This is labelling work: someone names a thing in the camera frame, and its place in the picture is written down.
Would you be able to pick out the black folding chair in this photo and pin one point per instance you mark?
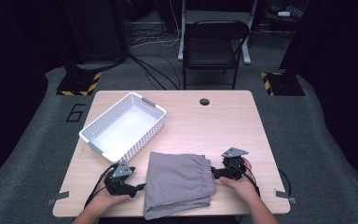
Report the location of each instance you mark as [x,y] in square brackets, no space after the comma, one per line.
[213,46]

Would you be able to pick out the small white device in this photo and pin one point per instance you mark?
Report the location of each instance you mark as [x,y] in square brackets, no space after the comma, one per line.
[283,13]

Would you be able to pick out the grey table bracket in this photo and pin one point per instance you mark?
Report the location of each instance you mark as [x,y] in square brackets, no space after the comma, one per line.
[59,197]
[284,196]

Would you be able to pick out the white perforated plastic basket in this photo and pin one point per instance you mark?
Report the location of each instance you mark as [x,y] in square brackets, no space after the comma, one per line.
[122,132]

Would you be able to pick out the grey pants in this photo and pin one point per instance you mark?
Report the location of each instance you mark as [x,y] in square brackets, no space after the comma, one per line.
[177,180]

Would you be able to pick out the person's left hand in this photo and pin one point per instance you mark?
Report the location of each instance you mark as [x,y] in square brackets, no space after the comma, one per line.
[104,197]

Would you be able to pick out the black table grommet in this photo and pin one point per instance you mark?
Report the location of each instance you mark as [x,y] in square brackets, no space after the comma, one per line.
[204,101]

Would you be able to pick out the striped black stand base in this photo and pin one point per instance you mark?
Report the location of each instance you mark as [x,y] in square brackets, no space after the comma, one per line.
[77,85]
[284,84]

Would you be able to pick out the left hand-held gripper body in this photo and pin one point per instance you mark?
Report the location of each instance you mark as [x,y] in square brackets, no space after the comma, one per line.
[121,169]

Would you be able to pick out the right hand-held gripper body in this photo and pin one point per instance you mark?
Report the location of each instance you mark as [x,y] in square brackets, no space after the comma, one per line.
[234,163]

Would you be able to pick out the person's right hand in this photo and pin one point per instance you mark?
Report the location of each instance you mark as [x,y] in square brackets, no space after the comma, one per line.
[245,188]

